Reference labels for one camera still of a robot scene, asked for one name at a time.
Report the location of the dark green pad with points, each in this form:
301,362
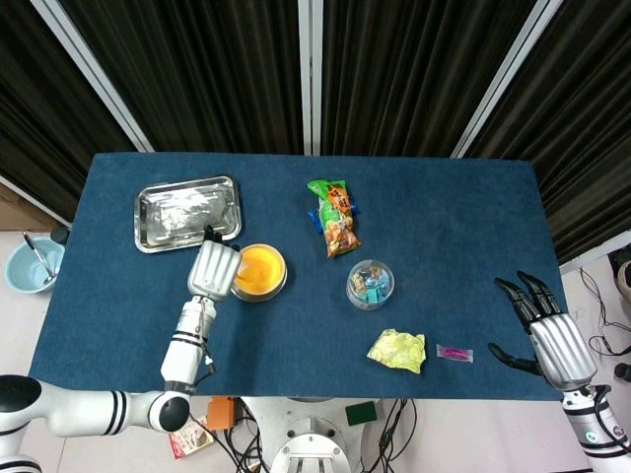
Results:
361,414

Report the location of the crumpled yellow wrapper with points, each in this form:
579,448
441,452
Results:
397,351

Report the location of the pink item in clear packet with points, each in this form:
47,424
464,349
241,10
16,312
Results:
454,353

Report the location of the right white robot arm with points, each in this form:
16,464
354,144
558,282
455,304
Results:
599,433

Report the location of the orange box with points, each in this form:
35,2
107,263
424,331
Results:
221,414

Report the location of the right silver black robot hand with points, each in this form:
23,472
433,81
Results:
564,350

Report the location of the light blue bowl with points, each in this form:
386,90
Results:
24,276

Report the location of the round metal saucer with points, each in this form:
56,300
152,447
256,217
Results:
266,297

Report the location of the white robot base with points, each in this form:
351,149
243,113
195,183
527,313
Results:
308,443

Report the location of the dark shoe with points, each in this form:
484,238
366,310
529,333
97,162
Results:
626,281

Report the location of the yellow bowl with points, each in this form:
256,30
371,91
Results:
271,268

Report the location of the small black device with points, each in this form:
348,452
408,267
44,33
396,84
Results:
623,370

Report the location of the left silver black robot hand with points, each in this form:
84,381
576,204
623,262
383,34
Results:
212,268

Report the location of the black curtain panel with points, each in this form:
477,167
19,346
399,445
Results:
39,123
581,148
197,74
419,74

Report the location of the silver metal tray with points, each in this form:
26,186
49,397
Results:
172,214

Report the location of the green orange snack bag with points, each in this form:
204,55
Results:
337,222

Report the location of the black round foot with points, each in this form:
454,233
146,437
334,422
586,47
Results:
59,234

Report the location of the blue table cloth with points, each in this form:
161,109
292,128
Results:
443,222

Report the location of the blue snack packet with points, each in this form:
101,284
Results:
312,217

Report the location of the white partition post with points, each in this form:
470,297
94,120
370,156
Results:
93,79
508,79
310,74

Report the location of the clear jar of binder clips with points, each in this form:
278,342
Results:
370,286

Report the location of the metal spoon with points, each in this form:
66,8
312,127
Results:
40,261

